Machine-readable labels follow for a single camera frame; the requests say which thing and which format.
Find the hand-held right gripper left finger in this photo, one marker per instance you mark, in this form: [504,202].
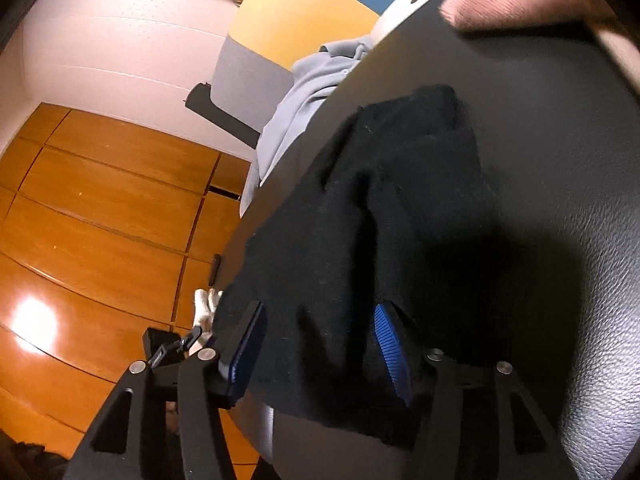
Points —
[246,355]

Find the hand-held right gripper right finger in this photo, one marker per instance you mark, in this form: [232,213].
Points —
[395,357]

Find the black garment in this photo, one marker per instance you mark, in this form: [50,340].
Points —
[380,220]

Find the white sock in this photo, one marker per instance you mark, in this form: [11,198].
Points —
[206,310]

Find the black sofa armrest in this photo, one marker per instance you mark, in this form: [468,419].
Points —
[220,112]

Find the grey button shirt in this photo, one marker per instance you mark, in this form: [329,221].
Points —
[300,105]

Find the grey yellow blue sofa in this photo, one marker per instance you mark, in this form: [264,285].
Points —
[295,25]

